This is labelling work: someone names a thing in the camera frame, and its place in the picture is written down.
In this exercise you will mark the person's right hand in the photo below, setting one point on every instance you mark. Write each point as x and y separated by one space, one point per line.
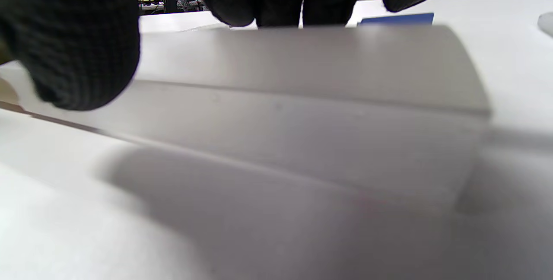
73 33

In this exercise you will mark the tan snap-button pencil case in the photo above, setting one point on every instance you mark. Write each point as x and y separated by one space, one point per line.
302 98

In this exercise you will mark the blue binder clip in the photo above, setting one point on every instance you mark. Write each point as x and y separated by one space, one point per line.
397 19

